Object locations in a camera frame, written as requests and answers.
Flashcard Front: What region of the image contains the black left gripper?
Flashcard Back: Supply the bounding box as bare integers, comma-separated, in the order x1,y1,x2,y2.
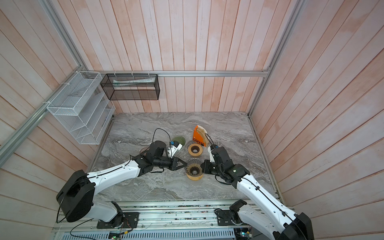
153,156,188,172

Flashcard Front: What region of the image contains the clear glass dripper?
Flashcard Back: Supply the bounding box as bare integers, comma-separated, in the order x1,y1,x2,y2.
185,158,203,175

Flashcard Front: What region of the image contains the wooden ring dripper stand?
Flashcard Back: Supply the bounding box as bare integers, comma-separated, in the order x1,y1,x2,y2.
187,172,204,181

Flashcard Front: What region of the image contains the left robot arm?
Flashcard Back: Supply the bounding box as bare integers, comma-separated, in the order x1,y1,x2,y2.
56,141,187,228

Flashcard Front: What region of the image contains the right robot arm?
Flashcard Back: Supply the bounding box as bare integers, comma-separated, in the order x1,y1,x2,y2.
202,145,314,240

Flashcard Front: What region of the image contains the green glass dripper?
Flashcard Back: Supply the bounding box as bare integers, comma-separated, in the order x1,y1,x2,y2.
172,136,186,146

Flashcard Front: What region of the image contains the orange coffee filter box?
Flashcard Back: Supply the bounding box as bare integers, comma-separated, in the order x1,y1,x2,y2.
193,126,205,147

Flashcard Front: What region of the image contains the brown paper filter stack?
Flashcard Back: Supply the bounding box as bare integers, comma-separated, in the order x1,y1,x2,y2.
197,125,209,147

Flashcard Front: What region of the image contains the orange glass pitcher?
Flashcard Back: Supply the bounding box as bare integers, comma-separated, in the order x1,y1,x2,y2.
140,147,149,155

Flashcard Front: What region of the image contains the paper in black basket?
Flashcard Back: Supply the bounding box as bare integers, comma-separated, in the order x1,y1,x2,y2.
113,78,155,88

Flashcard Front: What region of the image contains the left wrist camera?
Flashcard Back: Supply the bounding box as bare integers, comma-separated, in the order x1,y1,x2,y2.
167,141,183,159

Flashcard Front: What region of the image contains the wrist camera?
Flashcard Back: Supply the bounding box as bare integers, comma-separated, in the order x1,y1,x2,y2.
207,145,218,163
167,141,183,159

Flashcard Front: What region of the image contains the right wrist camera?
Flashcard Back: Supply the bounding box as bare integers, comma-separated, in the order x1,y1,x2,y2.
207,145,218,163

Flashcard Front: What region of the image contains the right camera cable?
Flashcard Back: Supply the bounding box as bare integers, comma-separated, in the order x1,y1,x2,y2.
203,132,217,148

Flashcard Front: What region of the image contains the camera cable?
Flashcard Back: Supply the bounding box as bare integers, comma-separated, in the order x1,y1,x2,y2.
151,128,172,145
203,132,217,148

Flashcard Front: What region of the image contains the left camera cable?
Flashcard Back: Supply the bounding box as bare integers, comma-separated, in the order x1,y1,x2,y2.
151,128,172,145

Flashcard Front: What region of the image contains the aluminium rail base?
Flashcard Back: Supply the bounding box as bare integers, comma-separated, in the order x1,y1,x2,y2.
49,200,266,240

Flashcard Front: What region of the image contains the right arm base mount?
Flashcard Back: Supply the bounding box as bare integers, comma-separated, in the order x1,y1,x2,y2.
214,200,247,226

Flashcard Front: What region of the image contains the perforated cable duct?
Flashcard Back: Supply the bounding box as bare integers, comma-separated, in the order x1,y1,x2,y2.
53,228,236,240

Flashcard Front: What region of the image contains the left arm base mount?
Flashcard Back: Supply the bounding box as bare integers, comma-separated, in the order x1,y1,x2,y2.
97,201,140,229

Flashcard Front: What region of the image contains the black wire mesh basket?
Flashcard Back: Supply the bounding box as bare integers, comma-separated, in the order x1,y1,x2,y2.
101,73,161,101

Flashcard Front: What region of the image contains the white wire mesh shelf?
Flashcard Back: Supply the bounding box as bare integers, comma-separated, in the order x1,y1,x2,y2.
47,71,115,145

